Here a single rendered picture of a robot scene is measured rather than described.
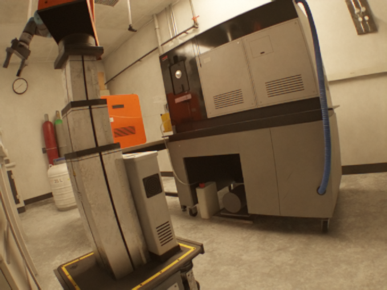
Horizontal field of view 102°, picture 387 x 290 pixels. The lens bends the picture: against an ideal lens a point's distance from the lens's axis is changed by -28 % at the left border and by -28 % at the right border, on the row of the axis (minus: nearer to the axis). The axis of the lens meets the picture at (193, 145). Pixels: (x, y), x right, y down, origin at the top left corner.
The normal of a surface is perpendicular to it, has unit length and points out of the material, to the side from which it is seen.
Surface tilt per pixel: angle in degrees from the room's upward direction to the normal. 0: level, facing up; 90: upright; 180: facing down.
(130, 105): 90
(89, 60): 90
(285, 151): 90
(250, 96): 90
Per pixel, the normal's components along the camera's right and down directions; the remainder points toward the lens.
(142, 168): 0.73, -0.09
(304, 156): -0.65, 0.18
